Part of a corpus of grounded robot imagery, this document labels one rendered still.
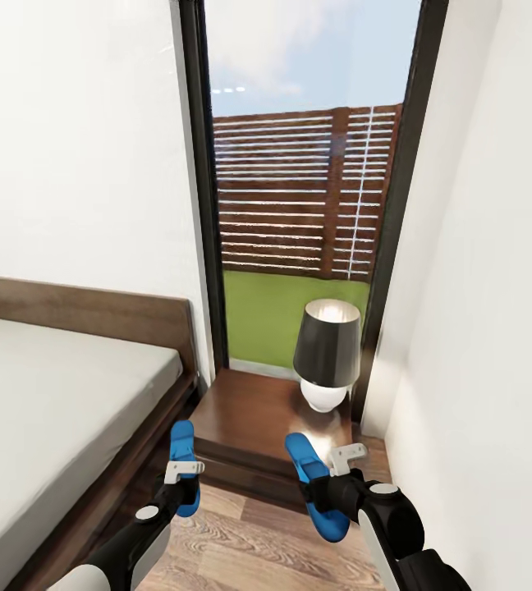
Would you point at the sandal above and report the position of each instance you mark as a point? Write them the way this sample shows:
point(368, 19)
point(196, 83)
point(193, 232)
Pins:
point(182, 449)
point(332, 525)

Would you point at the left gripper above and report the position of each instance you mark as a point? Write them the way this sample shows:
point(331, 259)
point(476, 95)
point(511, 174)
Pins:
point(183, 492)

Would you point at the table lamp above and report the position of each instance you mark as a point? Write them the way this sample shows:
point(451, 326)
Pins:
point(327, 356)

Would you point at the bed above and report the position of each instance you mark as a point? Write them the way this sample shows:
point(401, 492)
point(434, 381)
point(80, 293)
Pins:
point(91, 383)

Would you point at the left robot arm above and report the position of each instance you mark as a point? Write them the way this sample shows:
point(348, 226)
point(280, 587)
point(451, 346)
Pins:
point(120, 563)

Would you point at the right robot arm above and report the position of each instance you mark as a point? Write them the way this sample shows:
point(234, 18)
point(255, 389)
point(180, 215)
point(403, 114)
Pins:
point(389, 522)

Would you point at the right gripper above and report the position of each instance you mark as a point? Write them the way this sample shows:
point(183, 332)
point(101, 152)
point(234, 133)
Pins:
point(328, 492)

